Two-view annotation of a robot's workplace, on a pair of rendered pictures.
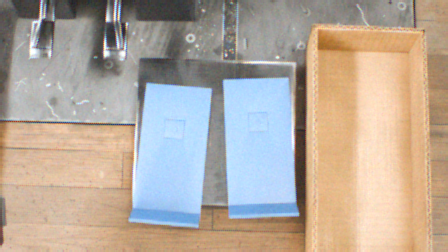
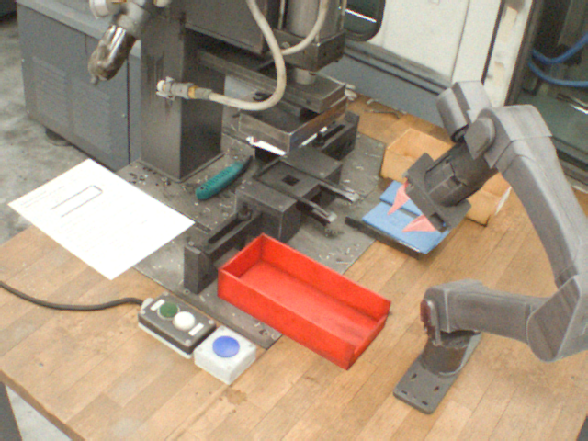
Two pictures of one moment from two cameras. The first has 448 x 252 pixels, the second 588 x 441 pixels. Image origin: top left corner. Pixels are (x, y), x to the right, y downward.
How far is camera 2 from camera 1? 107 cm
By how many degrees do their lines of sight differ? 45
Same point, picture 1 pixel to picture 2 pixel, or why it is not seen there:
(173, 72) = (362, 209)
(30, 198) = (387, 293)
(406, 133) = not seen: hidden behind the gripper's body
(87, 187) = (396, 270)
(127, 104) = (362, 237)
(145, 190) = (418, 243)
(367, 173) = not seen: hidden behind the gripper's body
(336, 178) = not seen: hidden behind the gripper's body
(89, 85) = (340, 244)
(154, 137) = (392, 228)
